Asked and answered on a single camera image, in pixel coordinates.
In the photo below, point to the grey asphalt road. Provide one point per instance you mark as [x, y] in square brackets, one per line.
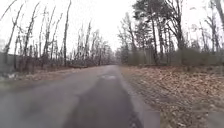
[76, 100]

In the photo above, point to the wood of bare trees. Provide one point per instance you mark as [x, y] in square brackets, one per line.
[166, 36]
[46, 46]

